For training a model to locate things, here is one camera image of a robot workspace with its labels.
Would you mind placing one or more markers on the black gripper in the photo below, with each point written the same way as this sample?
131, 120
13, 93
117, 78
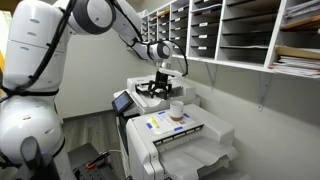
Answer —
161, 79

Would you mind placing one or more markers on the yellow marker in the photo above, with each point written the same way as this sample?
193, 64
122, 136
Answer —
154, 121

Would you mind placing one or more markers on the white mug with brown base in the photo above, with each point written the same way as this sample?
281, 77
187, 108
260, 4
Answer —
176, 109

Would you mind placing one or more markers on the office copier machine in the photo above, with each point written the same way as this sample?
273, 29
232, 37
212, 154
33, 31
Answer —
146, 100

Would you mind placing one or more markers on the white paper sheet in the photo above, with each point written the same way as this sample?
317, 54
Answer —
166, 124

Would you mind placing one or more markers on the blue tape piece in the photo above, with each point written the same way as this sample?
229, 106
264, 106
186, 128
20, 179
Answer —
149, 125
186, 115
178, 128

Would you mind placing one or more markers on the copier touchscreen panel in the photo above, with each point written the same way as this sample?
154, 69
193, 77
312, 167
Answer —
122, 101

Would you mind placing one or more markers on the white printer finisher unit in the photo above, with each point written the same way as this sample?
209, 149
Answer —
186, 146

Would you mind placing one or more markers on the brown folder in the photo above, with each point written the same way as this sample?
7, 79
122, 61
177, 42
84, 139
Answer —
163, 13

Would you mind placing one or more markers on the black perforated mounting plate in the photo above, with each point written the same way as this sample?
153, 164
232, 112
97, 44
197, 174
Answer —
95, 172

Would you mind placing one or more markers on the white paper stack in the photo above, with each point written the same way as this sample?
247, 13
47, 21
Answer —
296, 66

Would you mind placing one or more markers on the manila folder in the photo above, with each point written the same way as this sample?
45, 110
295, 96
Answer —
296, 51

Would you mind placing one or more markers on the tan folder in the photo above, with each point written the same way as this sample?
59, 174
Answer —
301, 24

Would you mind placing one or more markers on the white shelf bracket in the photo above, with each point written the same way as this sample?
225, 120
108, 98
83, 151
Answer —
210, 76
263, 91

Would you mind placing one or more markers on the white wall mail sorter shelf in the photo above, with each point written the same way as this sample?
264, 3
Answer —
240, 33

